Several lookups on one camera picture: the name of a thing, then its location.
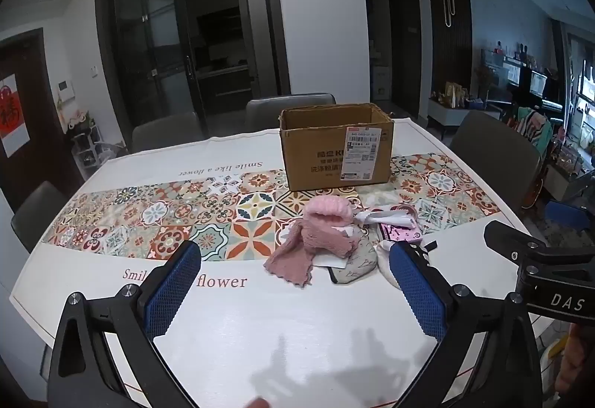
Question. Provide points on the dark glass sliding door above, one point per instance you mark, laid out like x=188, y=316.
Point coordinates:
x=207, y=57

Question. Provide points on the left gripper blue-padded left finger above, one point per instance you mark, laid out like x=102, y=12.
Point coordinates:
x=83, y=371

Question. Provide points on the cream white round pouch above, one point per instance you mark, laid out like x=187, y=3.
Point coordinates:
x=388, y=261

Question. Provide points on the red paper door decoration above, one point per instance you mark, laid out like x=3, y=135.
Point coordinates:
x=13, y=130

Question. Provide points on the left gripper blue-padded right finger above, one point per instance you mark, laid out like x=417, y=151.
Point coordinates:
x=486, y=354

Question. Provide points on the grey chair far left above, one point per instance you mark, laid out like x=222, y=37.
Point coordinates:
x=167, y=131

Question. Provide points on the white low tv cabinet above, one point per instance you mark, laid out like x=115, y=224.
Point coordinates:
x=445, y=119

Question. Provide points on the person's right hand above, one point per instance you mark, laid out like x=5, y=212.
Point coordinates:
x=578, y=347

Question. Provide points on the grey patterned zip pouch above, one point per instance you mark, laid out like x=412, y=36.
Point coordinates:
x=362, y=261

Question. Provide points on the patterned tile tablecloth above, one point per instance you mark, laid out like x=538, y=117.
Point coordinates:
x=240, y=332

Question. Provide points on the white shelf rack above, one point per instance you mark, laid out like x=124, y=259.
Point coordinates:
x=91, y=151

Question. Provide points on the pink cartoon tissue pack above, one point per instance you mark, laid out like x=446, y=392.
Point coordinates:
x=401, y=234

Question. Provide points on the grey chair left side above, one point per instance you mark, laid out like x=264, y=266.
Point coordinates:
x=36, y=213

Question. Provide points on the light pink fluffy hat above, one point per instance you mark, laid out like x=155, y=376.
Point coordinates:
x=324, y=218

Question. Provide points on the grey chair far middle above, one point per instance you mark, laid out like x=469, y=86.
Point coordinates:
x=263, y=113

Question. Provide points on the dusty pink fuzzy cloth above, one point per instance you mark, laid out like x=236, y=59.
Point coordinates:
x=293, y=260

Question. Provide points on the grey chair right side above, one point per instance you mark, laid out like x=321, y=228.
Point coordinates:
x=503, y=158

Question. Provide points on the white towel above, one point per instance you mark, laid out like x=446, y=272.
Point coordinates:
x=396, y=216

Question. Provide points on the brown cardboard box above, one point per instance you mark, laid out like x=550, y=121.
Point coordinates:
x=332, y=146

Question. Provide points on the grey chair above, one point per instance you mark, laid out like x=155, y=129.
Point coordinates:
x=503, y=158
x=36, y=213
x=167, y=131
x=263, y=113

